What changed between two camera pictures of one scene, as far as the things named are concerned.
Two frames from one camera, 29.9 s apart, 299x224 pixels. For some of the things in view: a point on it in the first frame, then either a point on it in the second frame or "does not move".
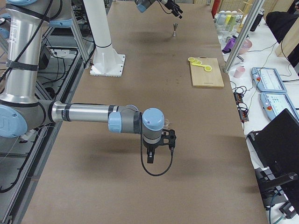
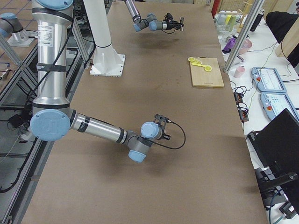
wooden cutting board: x=201 y=78 does not move
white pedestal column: x=106 y=62 does not move
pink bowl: x=246 y=45 does not move
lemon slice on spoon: x=208 y=68 does not move
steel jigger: x=175 y=24 → x=181 y=18
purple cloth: x=229 y=45 does not move
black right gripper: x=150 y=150 → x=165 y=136
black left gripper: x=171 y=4 → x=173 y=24
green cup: x=230 y=21 does not move
